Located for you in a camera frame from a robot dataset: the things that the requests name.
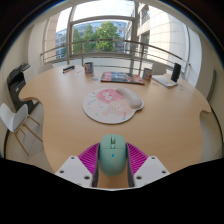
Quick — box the dark blue small box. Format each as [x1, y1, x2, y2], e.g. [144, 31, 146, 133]
[62, 64, 76, 74]

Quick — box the white printed booklet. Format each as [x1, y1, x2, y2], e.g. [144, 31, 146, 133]
[151, 74, 179, 89]

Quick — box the printed cup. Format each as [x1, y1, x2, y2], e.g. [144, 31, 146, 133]
[142, 67, 154, 81]
[83, 61, 95, 75]

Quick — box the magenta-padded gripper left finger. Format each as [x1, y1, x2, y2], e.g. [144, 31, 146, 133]
[54, 142, 101, 189]

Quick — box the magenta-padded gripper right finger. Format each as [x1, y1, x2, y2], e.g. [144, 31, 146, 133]
[125, 142, 171, 189]

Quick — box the red and black magazine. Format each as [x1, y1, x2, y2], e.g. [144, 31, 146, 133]
[100, 71, 146, 86]

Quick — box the white chair with wooden legs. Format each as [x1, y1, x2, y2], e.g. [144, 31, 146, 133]
[0, 102, 44, 156]

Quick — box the round pink printed mouse pad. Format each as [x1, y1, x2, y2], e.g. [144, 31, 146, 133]
[82, 87, 145, 125]

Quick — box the mint green computer mouse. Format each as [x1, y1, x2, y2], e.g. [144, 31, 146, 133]
[97, 134, 129, 178]

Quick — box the metal window railing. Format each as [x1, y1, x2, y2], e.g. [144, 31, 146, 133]
[40, 38, 191, 79]

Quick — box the black office printer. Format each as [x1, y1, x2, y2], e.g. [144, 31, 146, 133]
[6, 62, 39, 114]

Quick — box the black cylindrical speaker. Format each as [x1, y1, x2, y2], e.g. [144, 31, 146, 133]
[170, 62, 183, 83]

